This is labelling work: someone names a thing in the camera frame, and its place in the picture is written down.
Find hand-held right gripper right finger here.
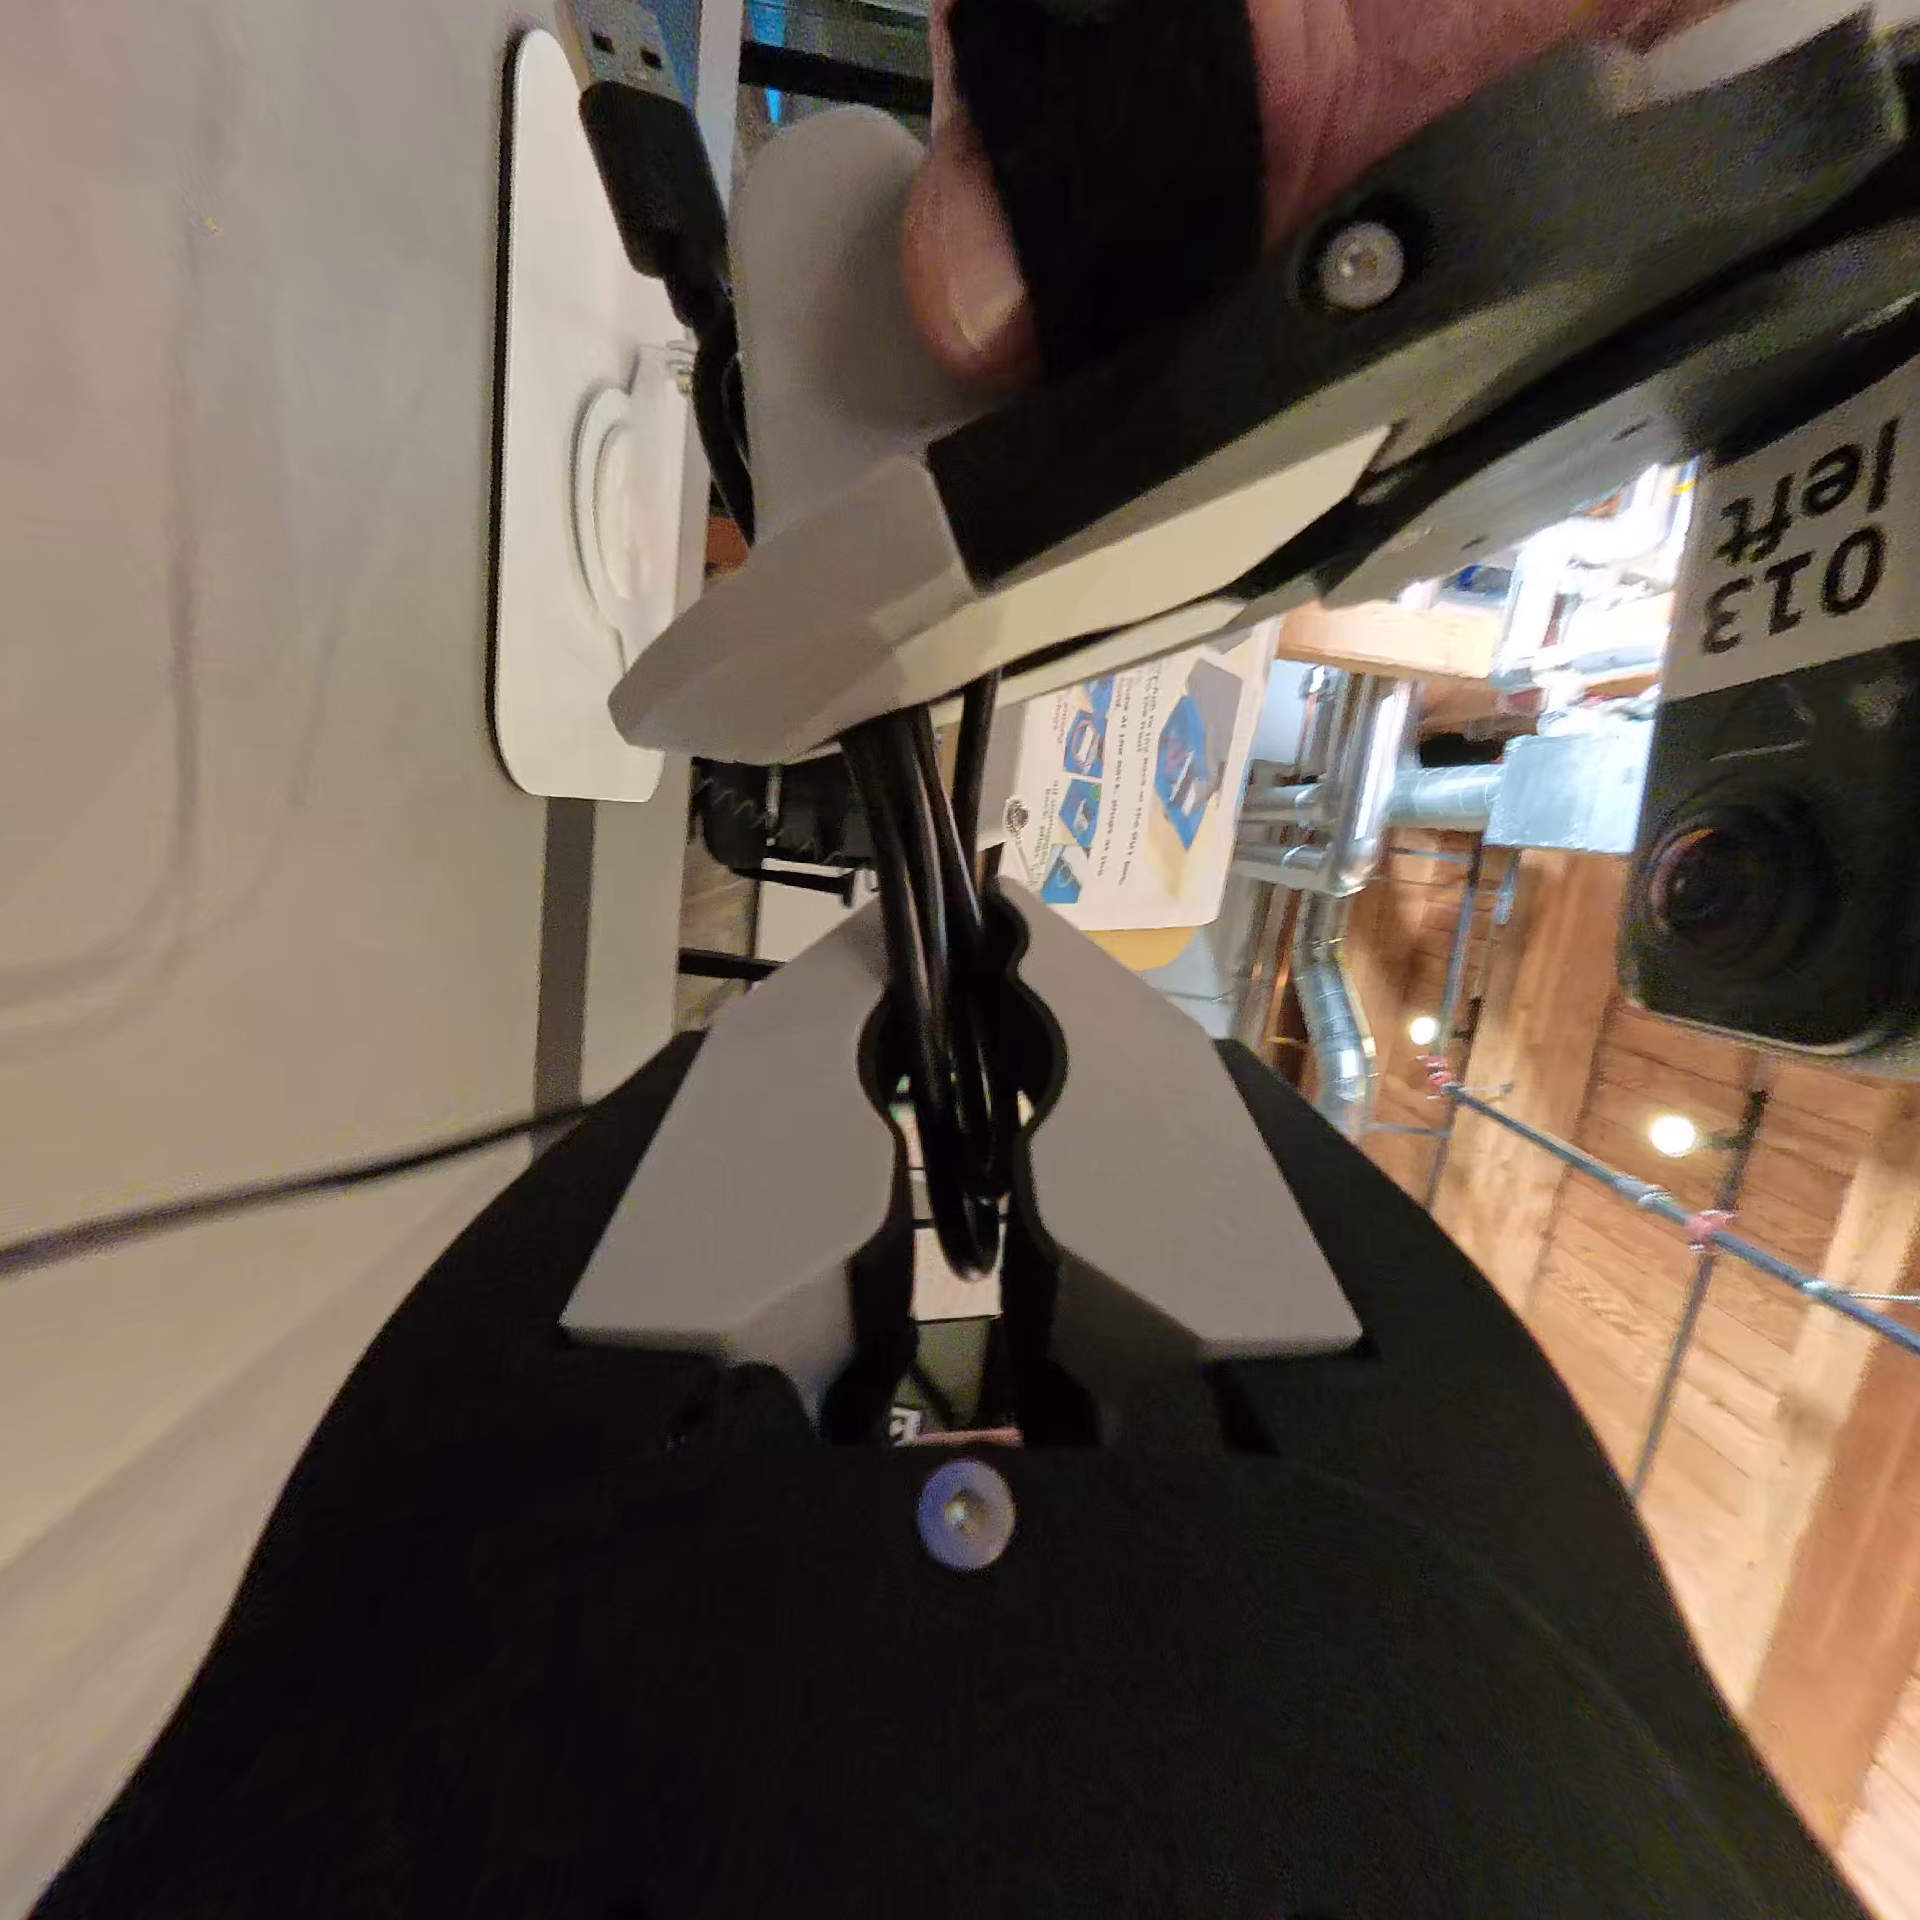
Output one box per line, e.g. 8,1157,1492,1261
997,878,1366,1420

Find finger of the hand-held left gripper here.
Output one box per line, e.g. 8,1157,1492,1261
608,428,1396,760
896,598,1292,712

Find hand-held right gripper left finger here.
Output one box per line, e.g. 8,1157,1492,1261
562,901,922,1420

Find thin black hub cable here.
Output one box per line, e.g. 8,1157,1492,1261
0,0,1038,1281

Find person's left hand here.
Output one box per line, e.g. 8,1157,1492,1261
900,0,1695,395

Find printed instruction sheet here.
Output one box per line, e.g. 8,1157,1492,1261
1002,630,1278,933

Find black coiled cord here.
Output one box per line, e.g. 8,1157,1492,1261
692,750,879,886

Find silver ventilation duct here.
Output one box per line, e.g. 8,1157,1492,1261
1230,667,1653,1120

